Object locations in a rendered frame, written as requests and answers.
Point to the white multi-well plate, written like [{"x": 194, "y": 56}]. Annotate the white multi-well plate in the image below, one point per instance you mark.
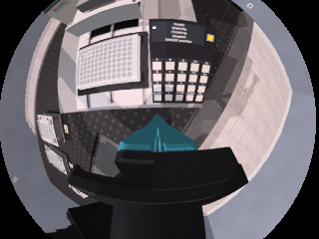
[
  {"x": 125, "y": 50},
  {"x": 45, "y": 130},
  {"x": 55, "y": 161}
]

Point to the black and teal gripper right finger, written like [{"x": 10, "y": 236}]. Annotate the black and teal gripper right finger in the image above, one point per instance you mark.
[{"x": 170, "y": 139}]

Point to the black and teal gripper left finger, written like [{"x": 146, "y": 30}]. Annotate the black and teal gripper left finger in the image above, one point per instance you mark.
[{"x": 145, "y": 138}]

